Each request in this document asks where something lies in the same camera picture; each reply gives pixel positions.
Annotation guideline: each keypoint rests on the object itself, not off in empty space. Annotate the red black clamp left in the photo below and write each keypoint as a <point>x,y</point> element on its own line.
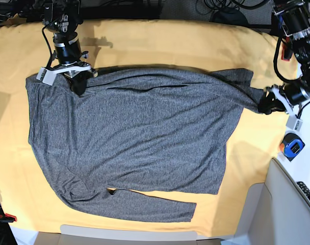
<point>6,218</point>

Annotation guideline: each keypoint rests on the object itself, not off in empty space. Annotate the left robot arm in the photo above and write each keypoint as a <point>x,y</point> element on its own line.
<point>293,29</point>

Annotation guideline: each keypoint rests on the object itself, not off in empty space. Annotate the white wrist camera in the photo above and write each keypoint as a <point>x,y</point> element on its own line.
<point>46,76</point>
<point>294,123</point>

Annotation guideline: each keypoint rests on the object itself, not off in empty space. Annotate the black textured handle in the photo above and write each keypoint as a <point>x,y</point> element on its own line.
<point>304,189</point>

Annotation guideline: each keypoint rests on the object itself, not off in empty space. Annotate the yellow table cloth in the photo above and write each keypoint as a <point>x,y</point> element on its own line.
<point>24,191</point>

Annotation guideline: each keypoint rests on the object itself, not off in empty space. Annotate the grey long-sleeve shirt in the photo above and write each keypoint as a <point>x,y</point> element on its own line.
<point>137,130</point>

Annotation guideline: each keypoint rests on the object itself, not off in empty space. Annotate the blue black tape measure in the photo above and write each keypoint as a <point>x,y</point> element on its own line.
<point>291,146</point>

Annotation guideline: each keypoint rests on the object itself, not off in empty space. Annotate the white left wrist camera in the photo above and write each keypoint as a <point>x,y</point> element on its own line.
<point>294,123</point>

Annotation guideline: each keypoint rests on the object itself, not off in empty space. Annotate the red black clamp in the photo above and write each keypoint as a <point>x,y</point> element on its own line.
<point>286,49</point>
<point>6,218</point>

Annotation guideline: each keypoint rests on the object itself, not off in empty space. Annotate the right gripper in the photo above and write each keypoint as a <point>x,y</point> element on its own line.
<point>77,85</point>

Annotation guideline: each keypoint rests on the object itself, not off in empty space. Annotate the red black clamp right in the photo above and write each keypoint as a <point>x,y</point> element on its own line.
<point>286,49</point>

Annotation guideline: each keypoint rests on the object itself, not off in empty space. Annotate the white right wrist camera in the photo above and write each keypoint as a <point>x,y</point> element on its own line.
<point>46,76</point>

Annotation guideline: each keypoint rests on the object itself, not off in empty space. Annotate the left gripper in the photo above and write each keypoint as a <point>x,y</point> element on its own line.
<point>274,101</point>

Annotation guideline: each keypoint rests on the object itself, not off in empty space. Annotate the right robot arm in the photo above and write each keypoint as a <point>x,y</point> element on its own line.
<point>61,19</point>

